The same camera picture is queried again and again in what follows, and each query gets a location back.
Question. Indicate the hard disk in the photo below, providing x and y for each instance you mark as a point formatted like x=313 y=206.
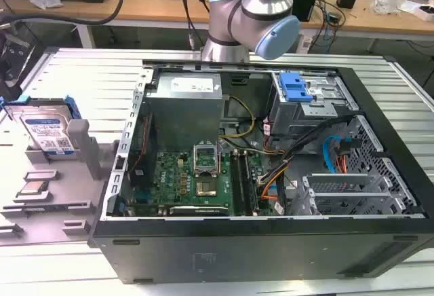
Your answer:
x=44 y=129

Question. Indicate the grey power supply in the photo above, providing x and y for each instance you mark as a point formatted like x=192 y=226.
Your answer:
x=183 y=112

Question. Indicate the silver CPU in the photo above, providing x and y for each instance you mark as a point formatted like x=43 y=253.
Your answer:
x=33 y=187

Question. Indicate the black open PC case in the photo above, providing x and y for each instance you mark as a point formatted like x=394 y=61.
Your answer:
x=237 y=255

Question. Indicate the green motherboard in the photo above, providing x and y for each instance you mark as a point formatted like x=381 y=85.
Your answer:
x=176 y=177

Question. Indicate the clear plastic bag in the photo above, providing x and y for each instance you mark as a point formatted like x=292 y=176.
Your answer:
x=390 y=4

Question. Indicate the black RAM slot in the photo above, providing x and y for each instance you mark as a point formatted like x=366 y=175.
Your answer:
x=236 y=187
x=250 y=187

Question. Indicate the black case fan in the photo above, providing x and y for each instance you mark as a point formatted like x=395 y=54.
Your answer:
x=144 y=160

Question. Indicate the wooden desk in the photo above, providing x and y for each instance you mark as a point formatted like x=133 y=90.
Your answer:
x=156 y=7

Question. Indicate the metal disk bay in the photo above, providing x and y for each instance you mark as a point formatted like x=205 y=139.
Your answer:
x=305 y=116

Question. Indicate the metal drive cage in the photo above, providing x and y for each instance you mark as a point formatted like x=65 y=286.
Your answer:
x=342 y=194

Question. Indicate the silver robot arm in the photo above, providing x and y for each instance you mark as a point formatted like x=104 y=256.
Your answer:
x=261 y=0

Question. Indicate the grey parts rack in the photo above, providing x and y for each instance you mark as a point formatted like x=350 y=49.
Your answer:
x=78 y=180

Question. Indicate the blue bay latch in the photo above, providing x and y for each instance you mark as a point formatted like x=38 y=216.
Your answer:
x=292 y=85

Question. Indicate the black graphics card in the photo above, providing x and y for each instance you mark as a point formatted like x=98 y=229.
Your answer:
x=200 y=210

